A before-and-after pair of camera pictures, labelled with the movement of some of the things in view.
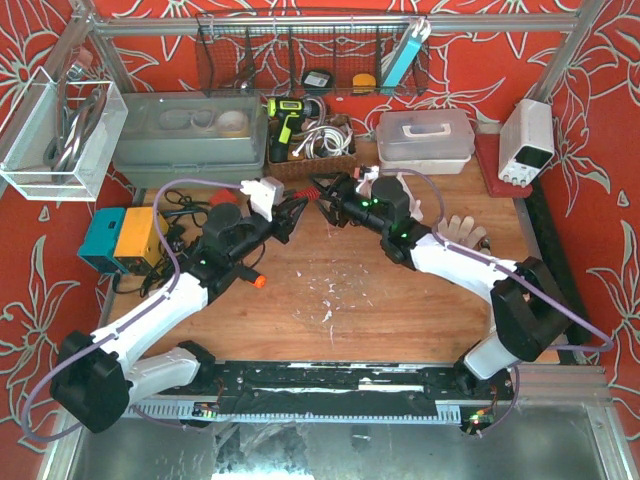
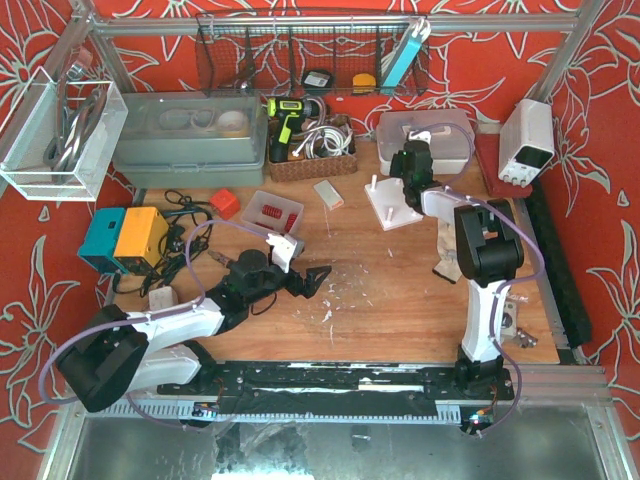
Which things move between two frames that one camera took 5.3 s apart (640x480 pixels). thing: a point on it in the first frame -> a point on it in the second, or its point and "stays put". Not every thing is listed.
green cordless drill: [291, 114] stays put
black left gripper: [280, 223] -> [292, 282]
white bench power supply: [526, 141] stays put
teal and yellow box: [125, 239] stays put
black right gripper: [338, 201] -> [412, 195]
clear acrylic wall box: [59, 140] stays put
